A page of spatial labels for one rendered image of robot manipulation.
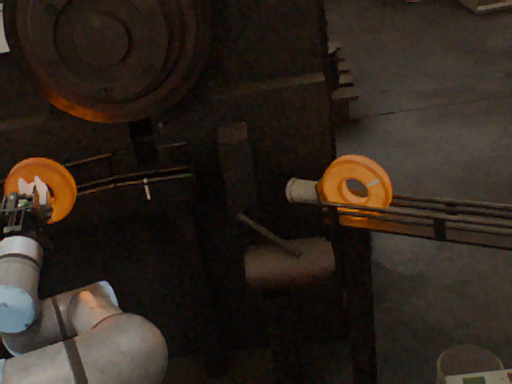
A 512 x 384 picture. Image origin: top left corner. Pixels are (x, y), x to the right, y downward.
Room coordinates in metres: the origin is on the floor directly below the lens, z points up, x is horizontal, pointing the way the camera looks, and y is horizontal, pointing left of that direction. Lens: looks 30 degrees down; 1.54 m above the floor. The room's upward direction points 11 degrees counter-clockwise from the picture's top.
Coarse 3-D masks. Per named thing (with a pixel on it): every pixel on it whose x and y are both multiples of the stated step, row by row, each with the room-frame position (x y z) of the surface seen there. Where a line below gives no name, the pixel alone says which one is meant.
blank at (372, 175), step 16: (336, 160) 1.32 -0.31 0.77; (352, 160) 1.28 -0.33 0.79; (368, 160) 1.28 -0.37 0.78; (336, 176) 1.30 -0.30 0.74; (352, 176) 1.28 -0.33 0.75; (368, 176) 1.25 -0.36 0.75; (384, 176) 1.25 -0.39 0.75; (336, 192) 1.30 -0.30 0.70; (368, 192) 1.26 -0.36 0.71; (384, 192) 1.23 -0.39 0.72
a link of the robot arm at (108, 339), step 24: (96, 288) 1.12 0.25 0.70; (72, 312) 1.02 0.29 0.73; (96, 312) 0.85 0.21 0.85; (120, 312) 0.84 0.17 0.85; (72, 336) 1.07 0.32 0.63; (96, 336) 0.64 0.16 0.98; (120, 336) 0.65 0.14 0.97; (144, 336) 0.66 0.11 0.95; (96, 360) 0.60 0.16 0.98; (120, 360) 0.61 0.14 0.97; (144, 360) 0.63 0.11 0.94
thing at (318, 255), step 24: (312, 240) 1.36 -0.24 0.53; (264, 264) 1.33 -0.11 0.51; (288, 264) 1.32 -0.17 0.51; (312, 264) 1.31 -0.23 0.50; (264, 288) 1.31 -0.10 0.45; (288, 288) 1.31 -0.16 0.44; (312, 288) 1.31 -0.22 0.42; (264, 312) 1.32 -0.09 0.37; (288, 312) 1.32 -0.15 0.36; (288, 336) 1.32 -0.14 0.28; (288, 360) 1.32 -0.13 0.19
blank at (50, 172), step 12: (24, 168) 1.34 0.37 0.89; (36, 168) 1.34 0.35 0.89; (48, 168) 1.33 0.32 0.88; (60, 168) 1.35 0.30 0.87; (12, 180) 1.34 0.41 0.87; (24, 180) 1.34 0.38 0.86; (48, 180) 1.33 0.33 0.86; (60, 180) 1.33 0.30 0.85; (72, 180) 1.35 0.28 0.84; (60, 192) 1.33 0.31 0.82; (72, 192) 1.33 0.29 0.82; (60, 204) 1.33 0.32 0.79; (72, 204) 1.33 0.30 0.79; (60, 216) 1.33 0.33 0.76
